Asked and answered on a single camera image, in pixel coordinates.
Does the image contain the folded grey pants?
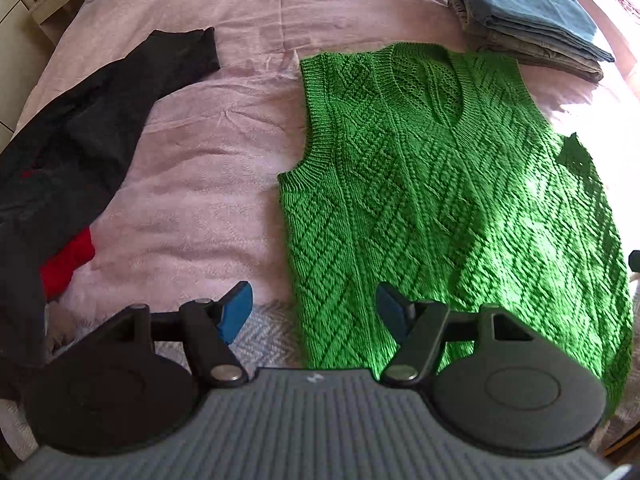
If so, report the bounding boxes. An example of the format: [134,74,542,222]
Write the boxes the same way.
[437,0,605,84]

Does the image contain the folded blue jeans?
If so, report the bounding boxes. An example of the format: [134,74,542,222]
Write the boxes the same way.
[439,0,616,64]

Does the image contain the pink bedspread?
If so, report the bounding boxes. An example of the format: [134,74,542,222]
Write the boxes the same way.
[0,0,640,461]

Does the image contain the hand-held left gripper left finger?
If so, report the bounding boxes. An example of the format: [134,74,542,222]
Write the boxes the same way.
[100,281,254,389]

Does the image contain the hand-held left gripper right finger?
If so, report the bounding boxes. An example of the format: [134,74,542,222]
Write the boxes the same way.
[375,281,538,387]

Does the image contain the green knit vest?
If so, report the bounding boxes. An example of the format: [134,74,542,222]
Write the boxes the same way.
[276,41,636,423]

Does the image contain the black jacket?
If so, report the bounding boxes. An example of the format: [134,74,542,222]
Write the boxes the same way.
[0,28,221,403]

